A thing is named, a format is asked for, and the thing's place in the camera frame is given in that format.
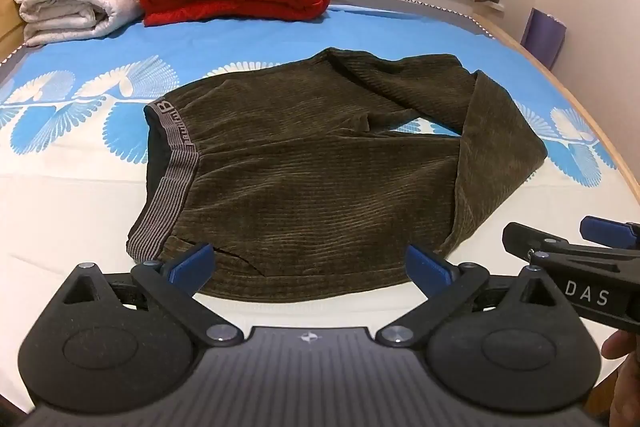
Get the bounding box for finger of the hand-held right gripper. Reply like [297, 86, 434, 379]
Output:
[502, 222, 640, 264]
[580, 216, 640, 250]

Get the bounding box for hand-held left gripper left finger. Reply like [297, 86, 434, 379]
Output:
[64, 243, 242, 348]

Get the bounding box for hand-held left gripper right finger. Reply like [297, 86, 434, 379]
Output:
[376, 244, 567, 350]

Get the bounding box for brown corduroy pants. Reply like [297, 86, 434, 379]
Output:
[126, 47, 548, 303]

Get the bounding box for person's right hand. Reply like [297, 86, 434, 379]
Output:
[602, 331, 640, 427]

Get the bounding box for blue white printed bed sheet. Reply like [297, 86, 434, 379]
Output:
[0, 2, 640, 413]

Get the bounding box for purple bag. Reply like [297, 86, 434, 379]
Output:
[520, 8, 567, 70]

